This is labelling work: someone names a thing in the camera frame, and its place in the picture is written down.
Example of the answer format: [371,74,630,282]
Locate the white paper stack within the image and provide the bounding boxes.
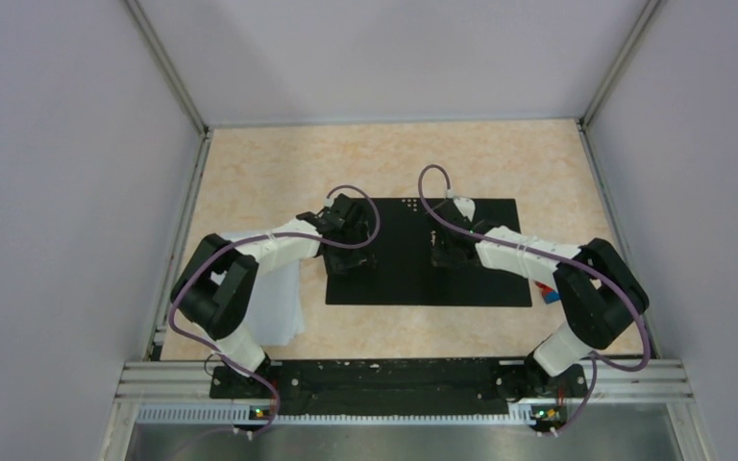
[207,232,303,347]

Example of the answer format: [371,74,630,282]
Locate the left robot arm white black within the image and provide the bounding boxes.
[167,188,381,397]

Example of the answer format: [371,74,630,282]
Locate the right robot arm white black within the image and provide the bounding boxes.
[425,197,652,396]

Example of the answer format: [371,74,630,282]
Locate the red blue toy block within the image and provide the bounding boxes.
[535,282,560,304]

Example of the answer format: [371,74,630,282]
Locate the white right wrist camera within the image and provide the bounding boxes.
[452,196,476,221]

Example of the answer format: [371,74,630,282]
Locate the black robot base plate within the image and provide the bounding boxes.
[209,357,587,417]

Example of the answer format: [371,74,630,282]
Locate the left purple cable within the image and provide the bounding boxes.
[166,184,381,440]

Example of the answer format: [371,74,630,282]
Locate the purple cable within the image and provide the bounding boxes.
[166,184,381,440]
[417,164,652,439]

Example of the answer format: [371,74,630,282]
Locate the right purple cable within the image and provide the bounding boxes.
[417,164,652,439]

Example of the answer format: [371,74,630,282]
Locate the aluminium frame rail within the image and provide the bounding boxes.
[115,357,693,427]

